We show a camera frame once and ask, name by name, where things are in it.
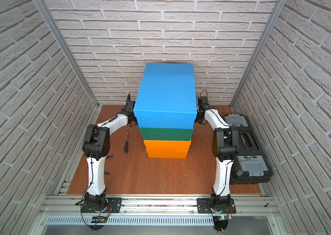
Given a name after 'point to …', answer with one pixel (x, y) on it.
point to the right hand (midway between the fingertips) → (192, 117)
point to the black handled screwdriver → (126, 144)
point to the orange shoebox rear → (179, 154)
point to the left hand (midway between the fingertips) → (152, 113)
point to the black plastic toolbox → (252, 166)
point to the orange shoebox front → (167, 145)
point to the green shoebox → (166, 134)
